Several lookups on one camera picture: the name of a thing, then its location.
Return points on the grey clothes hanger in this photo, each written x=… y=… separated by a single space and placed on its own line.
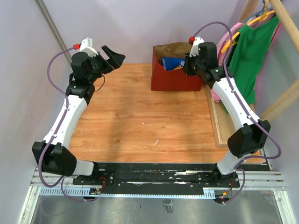
x=250 y=7

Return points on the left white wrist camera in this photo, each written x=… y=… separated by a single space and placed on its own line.
x=87 y=46

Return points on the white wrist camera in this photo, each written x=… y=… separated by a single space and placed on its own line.
x=194 y=42
x=87 y=46

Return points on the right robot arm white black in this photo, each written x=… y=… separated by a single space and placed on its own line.
x=249 y=136

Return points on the red brown paper bag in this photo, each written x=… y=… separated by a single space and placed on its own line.
x=174 y=79

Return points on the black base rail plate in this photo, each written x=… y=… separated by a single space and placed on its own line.
x=161 y=180

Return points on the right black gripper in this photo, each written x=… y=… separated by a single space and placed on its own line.
x=186 y=67

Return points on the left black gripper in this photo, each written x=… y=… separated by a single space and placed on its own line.
x=114 y=61

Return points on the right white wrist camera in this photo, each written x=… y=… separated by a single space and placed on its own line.
x=194 y=42

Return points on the wooden clothes rack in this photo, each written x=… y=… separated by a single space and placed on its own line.
x=277 y=91

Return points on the green shirt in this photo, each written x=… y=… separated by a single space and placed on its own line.
x=247 y=57

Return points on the blue Doritos chip bag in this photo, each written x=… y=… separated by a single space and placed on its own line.
x=172 y=63

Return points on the pink shirt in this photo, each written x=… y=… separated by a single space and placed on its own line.
x=225 y=40

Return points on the yellow clothes hanger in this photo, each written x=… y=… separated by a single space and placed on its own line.
x=252 y=23

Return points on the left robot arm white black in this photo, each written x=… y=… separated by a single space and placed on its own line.
x=52 y=153

